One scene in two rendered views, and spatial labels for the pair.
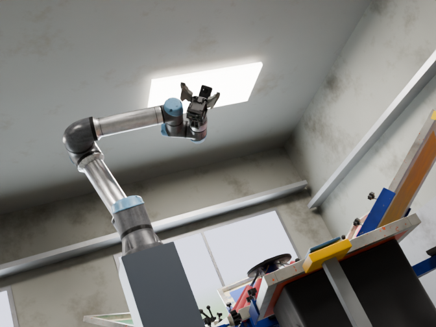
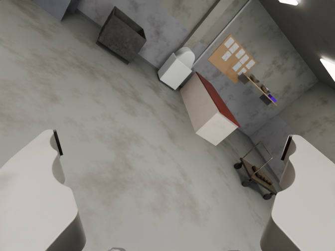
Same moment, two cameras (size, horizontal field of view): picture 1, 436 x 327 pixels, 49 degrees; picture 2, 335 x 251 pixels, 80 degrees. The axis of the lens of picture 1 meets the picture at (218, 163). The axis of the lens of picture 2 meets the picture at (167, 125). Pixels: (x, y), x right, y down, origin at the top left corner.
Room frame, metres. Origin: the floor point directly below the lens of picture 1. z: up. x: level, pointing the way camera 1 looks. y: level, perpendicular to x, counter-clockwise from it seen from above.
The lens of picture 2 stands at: (1.61, -0.07, 1.75)
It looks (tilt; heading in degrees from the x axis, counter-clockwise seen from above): 24 degrees down; 174
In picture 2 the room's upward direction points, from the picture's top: 44 degrees clockwise
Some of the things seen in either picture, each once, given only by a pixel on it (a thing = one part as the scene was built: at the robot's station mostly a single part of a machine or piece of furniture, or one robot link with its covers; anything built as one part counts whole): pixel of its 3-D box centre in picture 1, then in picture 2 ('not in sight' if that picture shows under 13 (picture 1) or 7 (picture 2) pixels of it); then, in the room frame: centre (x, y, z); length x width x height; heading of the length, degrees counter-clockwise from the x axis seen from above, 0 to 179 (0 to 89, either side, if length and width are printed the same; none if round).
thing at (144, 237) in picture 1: (141, 244); not in sight; (1.56, 0.36, 1.25); 0.15 x 0.15 x 0.10
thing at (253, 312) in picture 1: (257, 311); not in sight; (2.23, 0.11, 0.97); 0.30 x 0.05 x 0.07; 10
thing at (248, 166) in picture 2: not in sight; (263, 172); (-3.08, 2.97, 0.50); 1.26 x 0.73 x 0.99; 113
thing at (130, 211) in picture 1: (130, 216); not in sight; (1.57, 0.36, 1.37); 0.13 x 0.12 x 0.14; 14
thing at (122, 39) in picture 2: not in sight; (121, 36); (-3.83, -2.05, 0.42); 1.20 x 1.01 x 0.83; 24
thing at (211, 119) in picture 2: not in sight; (205, 105); (-4.46, 0.94, 0.43); 2.52 x 0.81 x 0.86; 24
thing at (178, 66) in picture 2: not in sight; (178, 67); (-4.89, -0.45, 0.64); 0.71 x 0.59 x 1.28; 114
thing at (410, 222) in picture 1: (323, 276); not in sight; (2.04, -0.20, 0.97); 0.79 x 0.58 x 0.04; 10
